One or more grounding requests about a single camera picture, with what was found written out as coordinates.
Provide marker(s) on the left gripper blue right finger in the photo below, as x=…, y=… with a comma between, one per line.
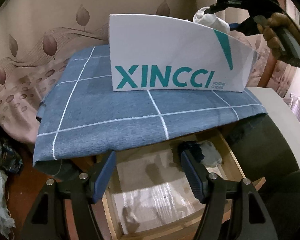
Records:
x=196, y=175

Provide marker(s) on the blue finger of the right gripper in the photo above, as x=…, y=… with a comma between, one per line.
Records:
x=236, y=26

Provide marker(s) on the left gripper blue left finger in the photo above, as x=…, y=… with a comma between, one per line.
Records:
x=100, y=176

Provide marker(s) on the white underwear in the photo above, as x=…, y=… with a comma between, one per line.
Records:
x=211, y=20

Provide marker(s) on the grey-green ribbed sock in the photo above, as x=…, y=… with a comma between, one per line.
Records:
x=212, y=157

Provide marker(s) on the dark navy underwear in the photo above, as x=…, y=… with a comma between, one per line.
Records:
x=195, y=150

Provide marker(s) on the wooden drawer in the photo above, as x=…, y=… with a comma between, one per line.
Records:
x=184, y=228

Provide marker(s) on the person's right hand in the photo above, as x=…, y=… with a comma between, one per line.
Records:
x=271, y=38

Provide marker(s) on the grey bed mattress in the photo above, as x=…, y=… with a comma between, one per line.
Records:
x=266, y=145

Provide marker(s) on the blue checked cloth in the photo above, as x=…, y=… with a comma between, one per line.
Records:
x=82, y=116

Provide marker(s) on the white XINCCI shoe box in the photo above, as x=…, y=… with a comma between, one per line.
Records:
x=157, y=52

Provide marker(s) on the grey plaid garment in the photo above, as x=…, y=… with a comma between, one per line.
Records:
x=10, y=161

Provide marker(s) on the beige leaf-print curtain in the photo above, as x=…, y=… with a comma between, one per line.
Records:
x=38, y=37

